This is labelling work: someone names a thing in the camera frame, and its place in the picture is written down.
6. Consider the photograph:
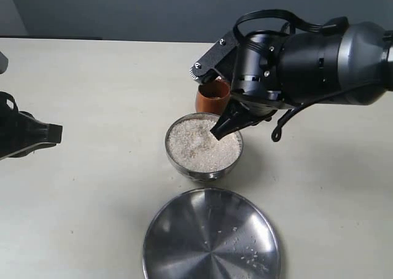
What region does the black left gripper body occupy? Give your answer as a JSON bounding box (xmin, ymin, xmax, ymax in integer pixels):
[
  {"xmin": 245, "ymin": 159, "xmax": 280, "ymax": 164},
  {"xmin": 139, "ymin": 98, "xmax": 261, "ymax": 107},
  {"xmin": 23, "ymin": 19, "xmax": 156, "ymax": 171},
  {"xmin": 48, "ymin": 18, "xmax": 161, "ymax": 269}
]
[{"xmin": 1, "ymin": 92, "xmax": 23, "ymax": 159}]

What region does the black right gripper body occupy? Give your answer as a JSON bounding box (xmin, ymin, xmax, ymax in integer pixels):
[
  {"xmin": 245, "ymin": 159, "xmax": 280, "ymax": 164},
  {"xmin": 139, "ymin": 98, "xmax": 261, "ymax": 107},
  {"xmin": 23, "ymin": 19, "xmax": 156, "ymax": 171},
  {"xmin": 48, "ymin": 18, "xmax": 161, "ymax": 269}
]
[{"xmin": 228, "ymin": 30, "xmax": 295, "ymax": 118}]

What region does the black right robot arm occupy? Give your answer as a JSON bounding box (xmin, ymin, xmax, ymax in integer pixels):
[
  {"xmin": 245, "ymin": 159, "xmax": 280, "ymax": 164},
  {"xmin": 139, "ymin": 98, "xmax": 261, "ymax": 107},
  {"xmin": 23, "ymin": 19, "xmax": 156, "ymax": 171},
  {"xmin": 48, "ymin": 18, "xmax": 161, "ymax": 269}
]
[{"xmin": 190, "ymin": 17, "xmax": 392, "ymax": 142}]

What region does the brown wooden cup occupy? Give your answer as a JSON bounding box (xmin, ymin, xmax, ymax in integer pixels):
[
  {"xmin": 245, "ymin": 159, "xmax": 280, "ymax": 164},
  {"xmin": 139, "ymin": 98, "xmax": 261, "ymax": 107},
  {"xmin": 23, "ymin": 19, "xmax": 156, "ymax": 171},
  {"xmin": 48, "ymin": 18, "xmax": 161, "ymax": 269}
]
[{"xmin": 195, "ymin": 79, "xmax": 230, "ymax": 116}]

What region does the steel bowl of rice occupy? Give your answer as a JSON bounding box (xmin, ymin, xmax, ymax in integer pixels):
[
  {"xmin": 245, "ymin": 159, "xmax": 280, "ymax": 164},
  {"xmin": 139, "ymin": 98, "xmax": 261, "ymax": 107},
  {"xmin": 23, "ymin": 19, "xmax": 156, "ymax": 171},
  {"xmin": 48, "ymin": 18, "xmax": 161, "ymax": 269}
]
[{"xmin": 165, "ymin": 112, "xmax": 244, "ymax": 182}]

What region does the round steel plate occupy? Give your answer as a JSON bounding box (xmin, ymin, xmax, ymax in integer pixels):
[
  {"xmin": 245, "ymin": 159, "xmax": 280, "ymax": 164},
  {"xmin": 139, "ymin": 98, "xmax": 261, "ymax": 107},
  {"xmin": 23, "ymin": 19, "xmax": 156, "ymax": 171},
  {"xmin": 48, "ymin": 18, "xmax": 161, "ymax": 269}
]
[{"xmin": 142, "ymin": 187, "xmax": 281, "ymax": 278}]

